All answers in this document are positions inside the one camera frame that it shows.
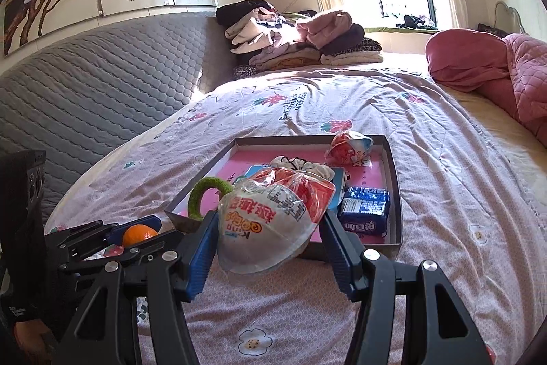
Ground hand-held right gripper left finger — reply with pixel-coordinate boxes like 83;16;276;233
66;211;219;365

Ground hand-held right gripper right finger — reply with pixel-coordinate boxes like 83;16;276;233
320;210;492;365

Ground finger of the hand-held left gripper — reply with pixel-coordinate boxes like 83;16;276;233
60;230;185;275
45;215;162;260

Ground orange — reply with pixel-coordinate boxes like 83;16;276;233
122;225;158;248

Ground blue cookie pack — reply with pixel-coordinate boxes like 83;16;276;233
337;186;391;238

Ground green ring toy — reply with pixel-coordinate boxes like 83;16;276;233
188;176;235;220

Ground white jelly cup red lid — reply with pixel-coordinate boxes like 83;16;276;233
217;166;337;275

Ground grey shallow cardboard box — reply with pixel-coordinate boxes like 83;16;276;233
164;134;403;261

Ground cream mesh bag black cord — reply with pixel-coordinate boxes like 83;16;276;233
269;155;336;182

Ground blue jelly cup red lid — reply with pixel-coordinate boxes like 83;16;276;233
325;130;374;166

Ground person's left hand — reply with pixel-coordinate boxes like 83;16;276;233
12;322;58;365

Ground grey quilted headboard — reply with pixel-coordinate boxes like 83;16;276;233
0;10;234;229

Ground strawberry print bed sheet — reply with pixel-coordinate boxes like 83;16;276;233
43;64;547;365

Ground leopard print folded garment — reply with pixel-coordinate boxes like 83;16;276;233
320;37;383;64

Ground mauve yellow folded clothes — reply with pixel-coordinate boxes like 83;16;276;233
248;46;323;71

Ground dark purple folded garment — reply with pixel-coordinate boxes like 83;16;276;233
318;23;366;56

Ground beige folded garment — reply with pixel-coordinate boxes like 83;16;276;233
224;8;300;54

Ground pink fleece garment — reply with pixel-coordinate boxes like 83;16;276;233
295;10;353;47

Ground pink quilted comforter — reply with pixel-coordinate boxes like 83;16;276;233
425;29;547;146

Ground green window seat mat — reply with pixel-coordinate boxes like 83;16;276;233
363;25;441;33

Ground black folded garment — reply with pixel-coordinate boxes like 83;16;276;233
216;0;278;26

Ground dark clothing heap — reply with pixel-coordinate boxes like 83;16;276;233
395;15;437;28

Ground dark bag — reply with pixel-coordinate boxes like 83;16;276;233
476;23;507;37

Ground white heart-shaped frame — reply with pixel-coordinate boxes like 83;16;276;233
493;2;531;32

